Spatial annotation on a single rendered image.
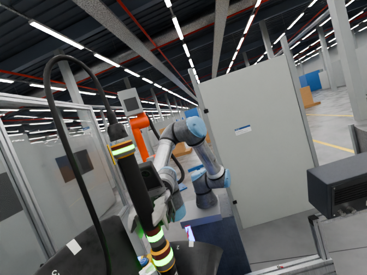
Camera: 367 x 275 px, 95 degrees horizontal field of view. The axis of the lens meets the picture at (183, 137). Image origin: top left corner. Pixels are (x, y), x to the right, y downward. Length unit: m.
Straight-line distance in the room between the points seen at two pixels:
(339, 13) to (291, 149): 5.20
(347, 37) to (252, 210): 5.74
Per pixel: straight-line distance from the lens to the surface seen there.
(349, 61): 6.97
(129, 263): 0.50
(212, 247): 0.74
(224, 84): 2.22
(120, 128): 0.35
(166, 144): 0.86
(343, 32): 7.03
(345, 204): 0.97
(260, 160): 2.38
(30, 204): 1.14
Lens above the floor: 1.63
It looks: 5 degrees down
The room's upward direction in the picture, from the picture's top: 18 degrees counter-clockwise
